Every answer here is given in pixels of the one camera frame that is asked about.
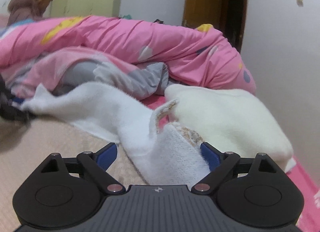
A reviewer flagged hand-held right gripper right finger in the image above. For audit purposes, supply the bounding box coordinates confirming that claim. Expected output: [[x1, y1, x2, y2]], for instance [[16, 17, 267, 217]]
[[192, 142, 280, 194]]

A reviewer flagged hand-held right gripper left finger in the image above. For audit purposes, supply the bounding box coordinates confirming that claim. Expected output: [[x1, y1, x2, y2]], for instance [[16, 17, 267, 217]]
[[40, 143, 126, 194]]

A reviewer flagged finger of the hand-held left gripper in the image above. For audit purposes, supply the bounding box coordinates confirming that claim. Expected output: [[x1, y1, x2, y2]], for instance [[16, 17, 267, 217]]
[[10, 98, 32, 124]]

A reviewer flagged beige white checked coat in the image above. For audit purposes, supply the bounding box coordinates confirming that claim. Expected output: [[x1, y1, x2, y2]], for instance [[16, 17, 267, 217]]
[[21, 82, 209, 185]]

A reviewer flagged folded cream garment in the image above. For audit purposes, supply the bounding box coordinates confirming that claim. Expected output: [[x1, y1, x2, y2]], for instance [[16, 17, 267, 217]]
[[164, 84, 295, 172]]

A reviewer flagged pink floral bed sheet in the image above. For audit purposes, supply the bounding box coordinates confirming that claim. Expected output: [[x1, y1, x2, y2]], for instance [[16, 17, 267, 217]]
[[144, 79, 320, 232]]

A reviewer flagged pink printed quilt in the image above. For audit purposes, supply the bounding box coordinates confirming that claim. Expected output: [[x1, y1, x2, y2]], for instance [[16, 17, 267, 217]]
[[0, 15, 257, 97]]

